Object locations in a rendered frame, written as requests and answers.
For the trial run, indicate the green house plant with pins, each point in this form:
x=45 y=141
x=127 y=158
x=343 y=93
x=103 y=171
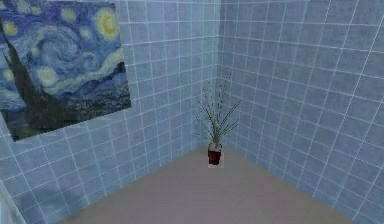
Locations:
x=216 y=123

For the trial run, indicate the blue starry night painting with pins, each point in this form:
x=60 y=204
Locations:
x=63 y=63

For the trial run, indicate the dark red plant pot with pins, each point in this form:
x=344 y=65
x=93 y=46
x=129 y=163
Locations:
x=214 y=156

